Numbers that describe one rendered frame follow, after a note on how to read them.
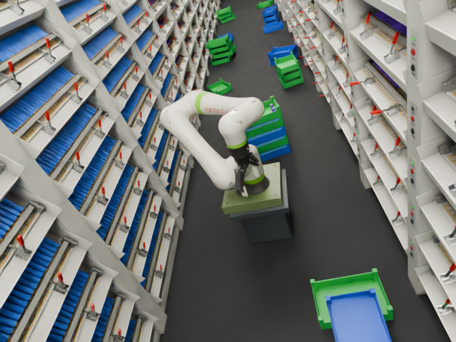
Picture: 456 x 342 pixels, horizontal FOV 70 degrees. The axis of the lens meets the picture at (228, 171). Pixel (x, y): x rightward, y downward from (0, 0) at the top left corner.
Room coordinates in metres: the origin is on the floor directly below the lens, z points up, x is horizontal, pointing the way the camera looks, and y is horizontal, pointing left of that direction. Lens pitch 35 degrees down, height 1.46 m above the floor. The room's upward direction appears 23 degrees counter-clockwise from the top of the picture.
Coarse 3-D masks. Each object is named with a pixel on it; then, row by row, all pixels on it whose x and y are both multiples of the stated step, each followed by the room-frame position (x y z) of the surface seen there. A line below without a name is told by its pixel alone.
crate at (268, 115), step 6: (270, 96) 2.21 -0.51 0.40; (264, 102) 2.21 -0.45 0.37; (270, 102) 2.21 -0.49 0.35; (264, 108) 2.21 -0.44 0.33; (270, 108) 2.18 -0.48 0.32; (276, 108) 2.01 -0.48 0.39; (264, 114) 2.13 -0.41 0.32; (270, 114) 2.02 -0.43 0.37; (276, 114) 2.01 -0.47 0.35; (264, 120) 2.02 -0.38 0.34; (252, 126) 2.03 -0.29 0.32
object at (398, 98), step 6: (366, 66) 1.30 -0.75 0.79; (372, 66) 1.27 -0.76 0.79; (372, 72) 1.23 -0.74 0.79; (378, 78) 1.16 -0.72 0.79; (384, 84) 1.10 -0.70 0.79; (390, 90) 1.04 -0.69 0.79; (396, 96) 0.98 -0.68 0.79; (396, 102) 0.97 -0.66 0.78; (402, 102) 0.93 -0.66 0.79; (402, 108) 0.93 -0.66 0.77
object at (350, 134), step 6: (336, 108) 2.03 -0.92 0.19; (336, 114) 2.01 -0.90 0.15; (342, 114) 1.97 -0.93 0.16; (342, 120) 1.87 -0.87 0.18; (342, 126) 1.84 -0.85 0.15; (348, 126) 1.80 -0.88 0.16; (348, 132) 1.74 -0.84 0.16; (354, 132) 1.62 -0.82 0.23; (348, 138) 1.69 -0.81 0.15; (354, 138) 1.62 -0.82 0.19; (354, 144) 1.60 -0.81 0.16; (354, 150) 1.55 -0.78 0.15
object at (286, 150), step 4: (288, 144) 2.01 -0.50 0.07; (284, 148) 2.01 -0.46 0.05; (288, 148) 2.01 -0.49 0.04; (272, 152) 2.02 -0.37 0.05; (276, 152) 2.02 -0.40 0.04; (280, 152) 2.02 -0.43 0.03; (284, 152) 2.02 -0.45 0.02; (288, 152) 2.01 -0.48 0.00; (260, 156) 2.04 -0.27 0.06; (264, 156) 2.03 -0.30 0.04; (268, 156) 2.03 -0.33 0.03; (272, 156) 2.03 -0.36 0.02; (276, 156) 2.02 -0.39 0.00; (264, 160) 2.03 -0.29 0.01
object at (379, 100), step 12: (360, 60) 1.35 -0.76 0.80; (372, 60) 1.32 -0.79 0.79; (360, 72) 1.33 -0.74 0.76; (360, 84) 1.27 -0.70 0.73; (372, 84) 1.18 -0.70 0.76; (372, 96) 1.11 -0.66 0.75; (384, 96) 1.06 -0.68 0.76; (384, 108) 1.00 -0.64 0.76; (396, 120) 0.90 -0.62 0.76; (396, 132) 0.88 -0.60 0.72
